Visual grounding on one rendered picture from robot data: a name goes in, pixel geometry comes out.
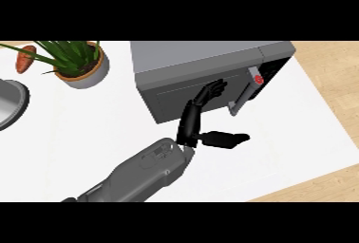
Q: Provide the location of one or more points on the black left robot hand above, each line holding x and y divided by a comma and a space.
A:
191, 123

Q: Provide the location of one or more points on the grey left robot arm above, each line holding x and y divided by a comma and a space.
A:
141, 171

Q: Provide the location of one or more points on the dark grey microwave door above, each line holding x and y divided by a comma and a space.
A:
169, 98

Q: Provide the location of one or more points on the grey microwave oven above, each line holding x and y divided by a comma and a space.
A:
186, 55

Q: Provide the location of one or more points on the green plant in grey pot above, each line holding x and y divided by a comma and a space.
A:
86, 74

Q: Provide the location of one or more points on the round grey metal basin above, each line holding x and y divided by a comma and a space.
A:
11, 101

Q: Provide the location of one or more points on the orange carrot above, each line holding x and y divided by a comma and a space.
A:
24, 61

